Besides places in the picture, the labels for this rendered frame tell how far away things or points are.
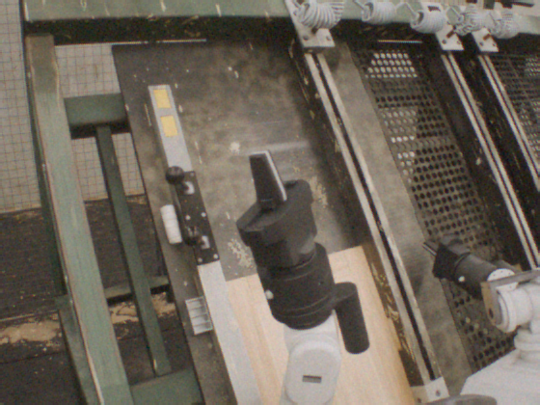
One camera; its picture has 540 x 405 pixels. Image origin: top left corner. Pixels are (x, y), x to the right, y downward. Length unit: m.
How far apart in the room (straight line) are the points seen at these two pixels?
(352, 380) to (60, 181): 0.75
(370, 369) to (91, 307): 0.63
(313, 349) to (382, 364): 0.59
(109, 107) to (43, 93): 0.17
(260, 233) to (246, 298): 0.54
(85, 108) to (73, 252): 0.37
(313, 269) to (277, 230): 0.07
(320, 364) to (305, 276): 0.12
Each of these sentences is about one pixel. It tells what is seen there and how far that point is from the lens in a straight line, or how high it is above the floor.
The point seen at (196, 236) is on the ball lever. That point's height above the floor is 1.42.
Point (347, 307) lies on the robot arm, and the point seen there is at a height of 1.45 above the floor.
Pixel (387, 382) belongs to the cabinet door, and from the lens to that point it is 1.19.
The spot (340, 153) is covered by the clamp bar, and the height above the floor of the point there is 1.49.
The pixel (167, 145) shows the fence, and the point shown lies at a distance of 1.07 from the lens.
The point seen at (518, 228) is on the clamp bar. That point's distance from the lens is 1.56.
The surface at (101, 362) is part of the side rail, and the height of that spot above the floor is 1.23.
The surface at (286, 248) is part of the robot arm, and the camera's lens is 0.53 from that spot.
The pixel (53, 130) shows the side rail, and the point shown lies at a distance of 1.04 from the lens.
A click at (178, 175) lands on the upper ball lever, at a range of 0.91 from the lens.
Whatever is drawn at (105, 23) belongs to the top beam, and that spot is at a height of 1.81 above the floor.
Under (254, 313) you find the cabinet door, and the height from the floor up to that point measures 1.22.
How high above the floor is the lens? 1.77
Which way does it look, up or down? 19 degrees down
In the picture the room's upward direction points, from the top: straight up
